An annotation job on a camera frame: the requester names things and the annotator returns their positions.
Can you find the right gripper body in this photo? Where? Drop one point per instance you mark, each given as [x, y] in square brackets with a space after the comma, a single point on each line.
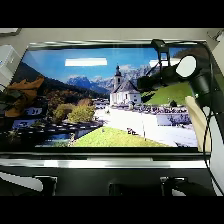
[156, 80]

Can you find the brown garment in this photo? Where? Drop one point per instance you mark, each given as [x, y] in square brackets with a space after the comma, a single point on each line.
[24, 96]

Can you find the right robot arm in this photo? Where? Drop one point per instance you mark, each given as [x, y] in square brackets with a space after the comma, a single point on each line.
[201, 84]

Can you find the cream garment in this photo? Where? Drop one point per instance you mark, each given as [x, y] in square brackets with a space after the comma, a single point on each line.
[196, 120]

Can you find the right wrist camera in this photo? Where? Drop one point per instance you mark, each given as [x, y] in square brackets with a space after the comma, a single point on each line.
[160, 46]

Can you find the silver frame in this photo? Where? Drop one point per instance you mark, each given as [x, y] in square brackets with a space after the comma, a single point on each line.
[100, 163]

